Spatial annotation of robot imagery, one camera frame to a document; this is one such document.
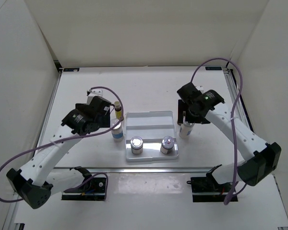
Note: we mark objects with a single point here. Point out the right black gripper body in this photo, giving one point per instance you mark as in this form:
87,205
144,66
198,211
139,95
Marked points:
187,112

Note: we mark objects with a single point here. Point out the short white-lid spice jar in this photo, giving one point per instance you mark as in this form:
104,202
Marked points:
167,144
136,145

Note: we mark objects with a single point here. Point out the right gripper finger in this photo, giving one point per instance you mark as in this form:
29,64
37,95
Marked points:
181,111
197,120

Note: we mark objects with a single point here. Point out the blue corner label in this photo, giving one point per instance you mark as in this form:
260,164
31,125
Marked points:
213,68
71,69

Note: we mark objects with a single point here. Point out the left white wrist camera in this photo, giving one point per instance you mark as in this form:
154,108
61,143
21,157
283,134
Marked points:
92,93

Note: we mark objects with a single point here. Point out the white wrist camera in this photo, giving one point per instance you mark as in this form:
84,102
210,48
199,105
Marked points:
200,88
92,93

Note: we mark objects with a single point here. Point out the left tall silver-lid jar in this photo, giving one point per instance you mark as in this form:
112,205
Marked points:
117,130

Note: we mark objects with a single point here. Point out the white tiered organizer tray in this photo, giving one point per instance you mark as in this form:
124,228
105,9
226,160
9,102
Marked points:
151,127

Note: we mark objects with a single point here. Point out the tall silver-lid jar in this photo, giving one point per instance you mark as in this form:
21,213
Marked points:
185,129
117,130

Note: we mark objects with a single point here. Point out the left blue corner label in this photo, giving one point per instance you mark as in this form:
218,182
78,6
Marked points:
71,69

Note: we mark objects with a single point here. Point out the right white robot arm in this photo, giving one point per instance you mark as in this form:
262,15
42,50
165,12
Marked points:
254,158

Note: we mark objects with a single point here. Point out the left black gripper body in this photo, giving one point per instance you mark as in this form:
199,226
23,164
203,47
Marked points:
80,106

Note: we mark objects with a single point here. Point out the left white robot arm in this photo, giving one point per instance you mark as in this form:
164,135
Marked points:
35,182

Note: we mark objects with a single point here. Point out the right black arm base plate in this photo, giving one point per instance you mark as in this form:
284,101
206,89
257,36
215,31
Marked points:
203,192

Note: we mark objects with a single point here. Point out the aluminium front rail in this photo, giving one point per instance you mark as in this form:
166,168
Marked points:
149,170

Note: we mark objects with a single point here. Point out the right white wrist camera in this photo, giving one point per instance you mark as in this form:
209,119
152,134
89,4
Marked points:
200,88

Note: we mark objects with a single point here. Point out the right tall silver-lid jar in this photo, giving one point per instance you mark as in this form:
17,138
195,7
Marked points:
185,129

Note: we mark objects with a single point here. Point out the left small yellow-label bottle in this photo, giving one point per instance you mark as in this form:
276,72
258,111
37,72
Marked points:
118,111

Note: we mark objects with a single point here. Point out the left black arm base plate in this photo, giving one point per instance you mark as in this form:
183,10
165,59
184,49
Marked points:
94,190

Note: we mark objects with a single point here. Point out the right blue corner label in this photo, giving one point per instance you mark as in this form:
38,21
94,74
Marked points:
213,68

